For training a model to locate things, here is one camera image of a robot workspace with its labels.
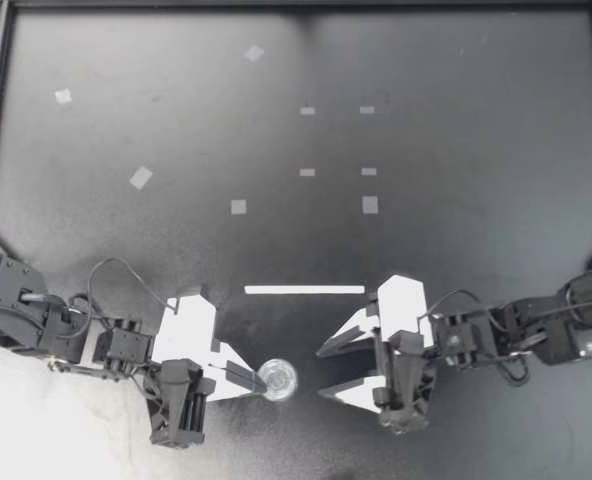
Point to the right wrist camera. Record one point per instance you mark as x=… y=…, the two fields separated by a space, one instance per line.
x=401 y=310

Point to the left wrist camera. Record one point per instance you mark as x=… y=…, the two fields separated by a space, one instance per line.
x=186 y=330

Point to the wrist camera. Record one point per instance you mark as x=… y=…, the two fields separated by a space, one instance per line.
x=186 y=330
x=401 y=310

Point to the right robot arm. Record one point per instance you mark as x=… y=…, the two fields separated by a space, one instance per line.
x=551 y=335

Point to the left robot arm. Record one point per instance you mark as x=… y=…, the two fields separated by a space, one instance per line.
x=21 y=310

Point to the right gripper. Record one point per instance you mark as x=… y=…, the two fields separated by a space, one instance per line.
x=406 y=385

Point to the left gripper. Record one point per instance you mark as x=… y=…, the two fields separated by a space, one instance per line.
x=178 y=400

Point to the small clear plastic cup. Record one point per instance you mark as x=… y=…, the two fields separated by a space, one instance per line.
x=277 y=381

